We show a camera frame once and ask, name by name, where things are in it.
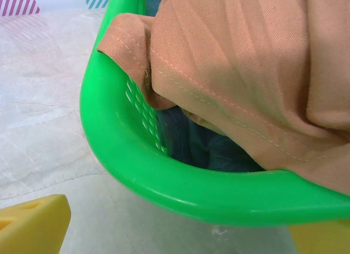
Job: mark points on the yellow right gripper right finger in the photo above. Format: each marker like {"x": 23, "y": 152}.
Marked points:
{"x": 325, "y": 240}

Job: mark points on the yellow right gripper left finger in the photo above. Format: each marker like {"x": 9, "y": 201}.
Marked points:
{"x": 32, "y": 226}

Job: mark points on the green plastic basket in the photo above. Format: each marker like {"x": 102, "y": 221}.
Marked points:
{"x": 115, "y": 144}

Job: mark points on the teal blue garment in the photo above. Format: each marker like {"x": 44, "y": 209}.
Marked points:
{"x": 202, "y": 150}

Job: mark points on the tan t-shirt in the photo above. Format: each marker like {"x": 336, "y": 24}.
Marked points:
{"x": 232, "y": 68}

